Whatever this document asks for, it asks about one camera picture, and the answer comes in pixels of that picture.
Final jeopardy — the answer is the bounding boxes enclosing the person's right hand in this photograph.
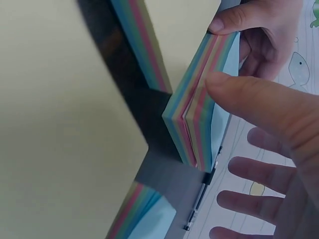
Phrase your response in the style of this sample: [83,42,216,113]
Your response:
[204,72,319,239]

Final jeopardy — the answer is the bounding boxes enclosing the person's left hand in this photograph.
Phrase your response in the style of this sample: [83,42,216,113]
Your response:
[209,0,310,83]

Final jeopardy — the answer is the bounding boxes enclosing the multicoloured paper pad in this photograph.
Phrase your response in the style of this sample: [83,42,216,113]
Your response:
[109,181,178,239]
[161,31,242,173]
[109,0,223,93]

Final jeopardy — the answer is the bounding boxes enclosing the black pen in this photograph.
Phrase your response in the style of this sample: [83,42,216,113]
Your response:
[183,146,223,230]

